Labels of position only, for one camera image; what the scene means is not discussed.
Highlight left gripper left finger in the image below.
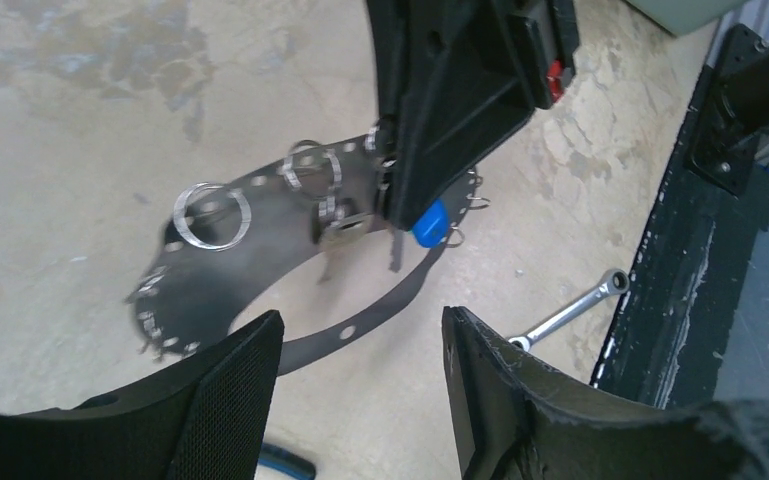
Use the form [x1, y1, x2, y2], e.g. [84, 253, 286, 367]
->
[0, 310, 284, 479]

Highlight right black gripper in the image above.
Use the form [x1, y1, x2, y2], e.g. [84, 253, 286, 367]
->
[366, 0, 580, 230]

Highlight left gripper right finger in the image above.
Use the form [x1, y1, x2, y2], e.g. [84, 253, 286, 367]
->
[442, 307, 769, 479]

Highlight metal key organizer ring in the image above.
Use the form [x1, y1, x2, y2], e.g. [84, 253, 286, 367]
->
[124, 122, 493, 378]

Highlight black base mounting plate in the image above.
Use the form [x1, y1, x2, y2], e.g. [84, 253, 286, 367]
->
[590, 45, 769, 408]

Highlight silver ratchet wrench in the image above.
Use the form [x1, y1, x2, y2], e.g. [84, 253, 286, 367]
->
[508, 269, 630, 352]

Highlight clear plastic storage bin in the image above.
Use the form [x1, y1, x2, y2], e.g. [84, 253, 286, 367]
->
[626, 0, 747, 36]

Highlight blue handled pliers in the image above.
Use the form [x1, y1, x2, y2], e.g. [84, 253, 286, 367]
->
[258, 442, 317, 480]

